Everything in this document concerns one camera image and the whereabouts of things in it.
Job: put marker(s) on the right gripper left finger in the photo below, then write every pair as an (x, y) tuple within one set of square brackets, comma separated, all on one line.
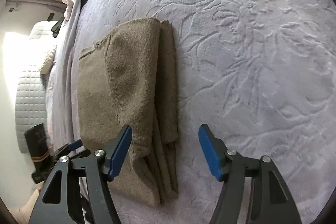
[(59, 200)]

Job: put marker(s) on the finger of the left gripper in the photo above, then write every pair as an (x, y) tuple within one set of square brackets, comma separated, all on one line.
[(75, 145)]

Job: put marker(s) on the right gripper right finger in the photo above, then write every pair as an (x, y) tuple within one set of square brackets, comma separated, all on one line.
[(270, 200)]

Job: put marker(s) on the brown knit sweater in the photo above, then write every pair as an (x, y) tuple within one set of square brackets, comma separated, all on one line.
[(129, 77)]

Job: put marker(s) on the person's left hand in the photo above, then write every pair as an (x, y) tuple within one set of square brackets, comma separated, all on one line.
[(23, 214)]

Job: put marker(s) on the light purple fleece sheet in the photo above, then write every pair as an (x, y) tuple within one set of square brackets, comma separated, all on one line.
[(58, 92)]

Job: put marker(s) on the grey quilted headboard cushion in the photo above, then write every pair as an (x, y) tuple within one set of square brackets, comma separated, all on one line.
[(30, 105)]

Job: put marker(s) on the white quilted pillow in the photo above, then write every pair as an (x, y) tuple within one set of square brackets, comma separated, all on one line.
[(42, 46)]

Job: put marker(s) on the pink cloth on bed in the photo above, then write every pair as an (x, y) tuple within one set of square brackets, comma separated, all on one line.
[(69, 6)]

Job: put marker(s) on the lavender embossed bed blanket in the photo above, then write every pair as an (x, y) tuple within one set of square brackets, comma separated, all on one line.
[(260, 73)]

